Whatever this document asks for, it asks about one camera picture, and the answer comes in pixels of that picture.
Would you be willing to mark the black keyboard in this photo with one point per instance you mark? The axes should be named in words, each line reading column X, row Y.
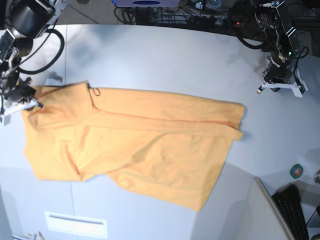
column 288, row 201

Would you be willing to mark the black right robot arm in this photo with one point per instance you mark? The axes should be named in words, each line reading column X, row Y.
column 29, row 19

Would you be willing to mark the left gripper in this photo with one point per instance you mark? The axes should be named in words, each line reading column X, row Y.
column 278, row 72

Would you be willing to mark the green tape roll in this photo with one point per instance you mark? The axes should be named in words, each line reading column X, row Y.
column 296, row 171

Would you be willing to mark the white rectangular table inset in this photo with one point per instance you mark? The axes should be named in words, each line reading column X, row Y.
column 74, row 225

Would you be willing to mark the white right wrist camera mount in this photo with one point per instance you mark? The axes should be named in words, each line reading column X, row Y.
column 7, row 109

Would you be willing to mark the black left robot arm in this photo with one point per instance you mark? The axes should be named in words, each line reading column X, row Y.
column 279, row 38

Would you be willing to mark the metal knob at edge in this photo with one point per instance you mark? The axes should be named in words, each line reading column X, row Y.
column 317, row 177

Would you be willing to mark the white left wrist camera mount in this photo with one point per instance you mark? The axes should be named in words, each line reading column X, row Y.
column 299, row 87

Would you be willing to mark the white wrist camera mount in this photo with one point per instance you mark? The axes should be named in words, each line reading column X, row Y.
column 299, row 87
column 7, row 109

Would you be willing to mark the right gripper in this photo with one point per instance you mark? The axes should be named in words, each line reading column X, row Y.
column 15, row 90

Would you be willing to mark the yellow orange t-shirt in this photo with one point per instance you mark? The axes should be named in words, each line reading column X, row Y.
column 168, row 146

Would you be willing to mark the white partition panel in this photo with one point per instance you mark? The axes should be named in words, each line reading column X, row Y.
column 240, row 208

